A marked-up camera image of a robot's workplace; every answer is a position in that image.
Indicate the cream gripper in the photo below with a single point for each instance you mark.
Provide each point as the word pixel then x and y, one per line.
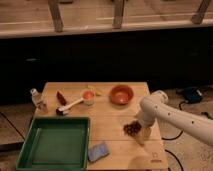
pixel 143 135

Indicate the dark red grape bunch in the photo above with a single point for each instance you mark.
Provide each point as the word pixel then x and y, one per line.
pixel 132 129

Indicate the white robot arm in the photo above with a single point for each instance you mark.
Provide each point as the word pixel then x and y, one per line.
pixel 156 105

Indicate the red bowl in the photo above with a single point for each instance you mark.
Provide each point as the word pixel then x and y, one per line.
pixel 121 95

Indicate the wooden cutting board table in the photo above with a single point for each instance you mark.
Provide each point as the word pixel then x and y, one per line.
pixel 106 125

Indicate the blue sponge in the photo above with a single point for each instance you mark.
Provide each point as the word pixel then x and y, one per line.
pixel 97 152

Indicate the yellow small object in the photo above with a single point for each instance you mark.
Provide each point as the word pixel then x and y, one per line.
pixel 96 91

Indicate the clear cup with orange liquid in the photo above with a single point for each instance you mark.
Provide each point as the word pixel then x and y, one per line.
pixel 88 97

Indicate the dark red chili pepper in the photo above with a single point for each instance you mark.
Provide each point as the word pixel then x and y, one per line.
pixel 61 98

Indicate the green plastic tray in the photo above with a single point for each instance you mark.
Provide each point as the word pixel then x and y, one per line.
pixel 55 144

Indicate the clear plastic bottle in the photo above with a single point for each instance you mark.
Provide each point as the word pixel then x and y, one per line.
pixel 38 100

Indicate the wooden shelf rail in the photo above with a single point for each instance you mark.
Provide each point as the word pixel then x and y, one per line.
pixel 35 18

